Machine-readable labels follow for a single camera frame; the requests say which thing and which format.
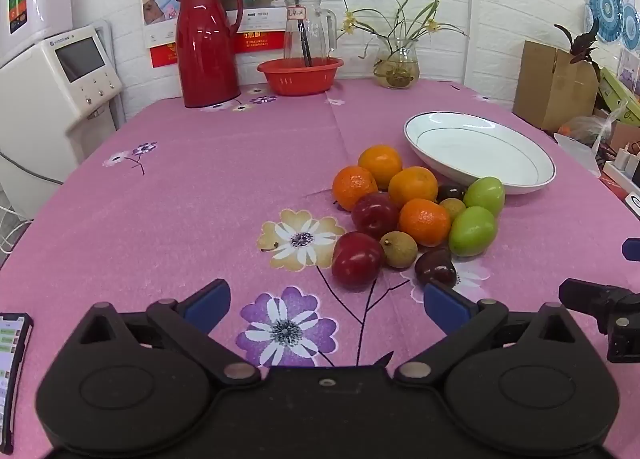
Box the medium blue patterned fan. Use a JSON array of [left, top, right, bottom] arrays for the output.
[[620, 4, 640, 50]]

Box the red plastic basin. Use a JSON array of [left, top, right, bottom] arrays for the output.
[[257, 57, 345, 96]]

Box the purple-leaf plant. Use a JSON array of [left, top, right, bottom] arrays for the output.
[[554, 19, 603, 82]]

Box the yellow-flowered plant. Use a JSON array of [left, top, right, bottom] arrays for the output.
[[336, 0, 469, 60]]

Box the green box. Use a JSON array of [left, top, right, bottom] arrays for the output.
[[597, 66, 640, 127]]

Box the pink floral tablecloth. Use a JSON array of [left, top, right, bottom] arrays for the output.
[[0, 79, 640, 459]]

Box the green apple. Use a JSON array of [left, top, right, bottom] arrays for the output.
[[463, 177, 506, 217], [448, 206, 497, 258]]

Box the dark plum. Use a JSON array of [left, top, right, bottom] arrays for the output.
[[437, 183, 469, 204], [414, 247, 458, 290]]

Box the brown kiwi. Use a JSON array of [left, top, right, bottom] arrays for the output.
[[379, 231, 418, 269]]

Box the orange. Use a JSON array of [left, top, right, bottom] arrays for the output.
[[398, 198, 452, 248], [357, 145, 403, 190], [388, 166, 439, 207], [332, 166, 379, 211]]

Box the brown longan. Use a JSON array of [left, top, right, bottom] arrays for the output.
[[439, 198, 467, 221]]

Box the red apple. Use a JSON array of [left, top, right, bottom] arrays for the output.
[[351, 192, 401, 239], [331, 232, 385, 290]]

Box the smartphone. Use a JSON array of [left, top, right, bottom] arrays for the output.
[[0, 311, 35, 450]]

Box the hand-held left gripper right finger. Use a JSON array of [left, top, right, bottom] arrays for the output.
[[395, 281, 583, 386]]

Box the glass pitcher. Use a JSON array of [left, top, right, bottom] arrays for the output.
[[283, 0, 338, 68]]

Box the clear plastic bag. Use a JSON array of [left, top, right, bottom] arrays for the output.
[[556, 114, 615, 150]]

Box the white plastic pouch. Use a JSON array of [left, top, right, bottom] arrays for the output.
[[553, 133, 602, 178]]

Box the glass vase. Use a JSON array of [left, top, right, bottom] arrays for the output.
[[373, 39, 419, 90]]

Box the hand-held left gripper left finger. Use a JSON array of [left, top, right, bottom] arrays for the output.
[[70, 279, 262, 386]]

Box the white power strip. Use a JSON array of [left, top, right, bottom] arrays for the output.
[[602, 146, 640, 200]]

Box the black stirring stick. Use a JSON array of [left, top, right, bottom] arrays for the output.
[[292, 0, 314, 68]]

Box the cardboard box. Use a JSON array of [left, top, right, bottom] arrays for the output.
[[513, 40, 601, 134]]

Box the white appliance with screen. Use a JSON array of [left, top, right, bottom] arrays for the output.
[[0, 25, 126, 220]]

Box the red thermos jug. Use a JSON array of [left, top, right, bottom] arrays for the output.
[[175, 0, 244, 108]]

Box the white plate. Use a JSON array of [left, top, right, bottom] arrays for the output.
[[404, 112, 557, 195]]

